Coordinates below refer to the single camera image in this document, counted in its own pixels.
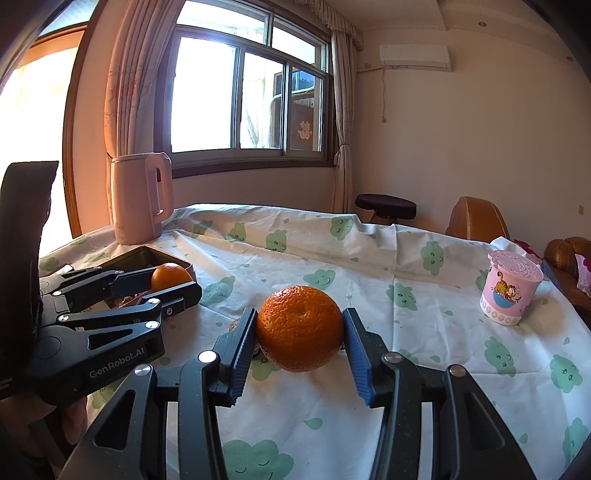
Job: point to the pink cartoon cup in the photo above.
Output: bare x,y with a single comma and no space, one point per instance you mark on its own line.
510,288

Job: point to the red paper window decoration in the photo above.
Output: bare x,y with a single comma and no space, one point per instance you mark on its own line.
304,129

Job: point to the pink floral pillow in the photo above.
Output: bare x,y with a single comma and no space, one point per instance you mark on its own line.
586,272

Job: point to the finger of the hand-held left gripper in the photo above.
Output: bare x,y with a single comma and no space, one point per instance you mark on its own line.
175,297
92,284

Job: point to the crumb topped layered cake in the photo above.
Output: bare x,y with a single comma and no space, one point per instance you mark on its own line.
236,325

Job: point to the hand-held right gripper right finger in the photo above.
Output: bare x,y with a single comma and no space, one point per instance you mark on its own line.
358,355

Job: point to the pink cloth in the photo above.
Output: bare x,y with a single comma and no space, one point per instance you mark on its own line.
524,244

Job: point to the round black stool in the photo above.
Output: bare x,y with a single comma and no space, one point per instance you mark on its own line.
385,205

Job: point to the white wall air conditioner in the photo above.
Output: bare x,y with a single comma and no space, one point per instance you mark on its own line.
415,57

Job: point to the pink electric kettle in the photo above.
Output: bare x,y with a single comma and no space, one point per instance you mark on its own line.
138,203

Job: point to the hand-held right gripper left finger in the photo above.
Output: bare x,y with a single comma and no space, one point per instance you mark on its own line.
240,355

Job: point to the beige patterned curtain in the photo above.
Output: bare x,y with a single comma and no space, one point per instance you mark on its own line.
134,78
344,120

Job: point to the beige curtain valance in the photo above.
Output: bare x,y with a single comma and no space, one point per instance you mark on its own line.
332,18

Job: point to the white tablecloth with green clouds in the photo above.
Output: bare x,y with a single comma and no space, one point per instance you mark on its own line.
346,258

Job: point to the small orange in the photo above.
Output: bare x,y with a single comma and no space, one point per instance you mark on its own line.
168,277

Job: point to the brown leather armchair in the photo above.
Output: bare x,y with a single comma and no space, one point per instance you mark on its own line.
480,219

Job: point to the dark framed sliding window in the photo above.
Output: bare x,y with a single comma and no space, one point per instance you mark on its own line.
249,87

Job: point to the person's left hand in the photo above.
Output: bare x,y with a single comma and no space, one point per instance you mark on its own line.
71,420

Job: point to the rectangular metal tin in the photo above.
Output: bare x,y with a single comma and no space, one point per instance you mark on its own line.
138,256

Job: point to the brown leather sofa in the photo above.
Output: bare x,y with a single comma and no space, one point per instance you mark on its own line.
565,258

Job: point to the wooden framed window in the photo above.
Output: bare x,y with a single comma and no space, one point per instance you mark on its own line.
37,115

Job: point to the large orange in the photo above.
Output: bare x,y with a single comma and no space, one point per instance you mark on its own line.
299,328

